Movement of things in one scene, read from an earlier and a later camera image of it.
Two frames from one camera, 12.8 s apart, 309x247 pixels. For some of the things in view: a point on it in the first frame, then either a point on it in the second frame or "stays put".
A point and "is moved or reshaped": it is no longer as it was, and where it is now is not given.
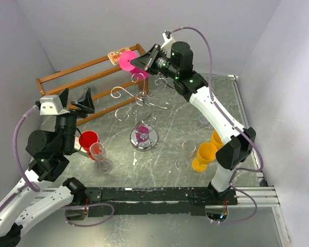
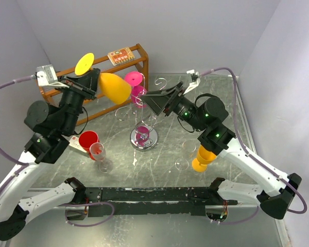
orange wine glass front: x=205 y=155 stays put
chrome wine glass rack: x=144 y=137 stays put
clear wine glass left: x=98 y=154 stays put
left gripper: x=86 y=104 -> x=86 y=84
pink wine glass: x=125 y=65 -> x=134 y=78
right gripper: x=147 y=61 -> x=157 y=100
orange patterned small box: x=114 y=56 stays put
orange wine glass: x=216 y=140 is moved or reshaped
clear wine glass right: x=189 y=147 stays put
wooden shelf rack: x=109 y=86 stays put
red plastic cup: x=86 y=139 stays put
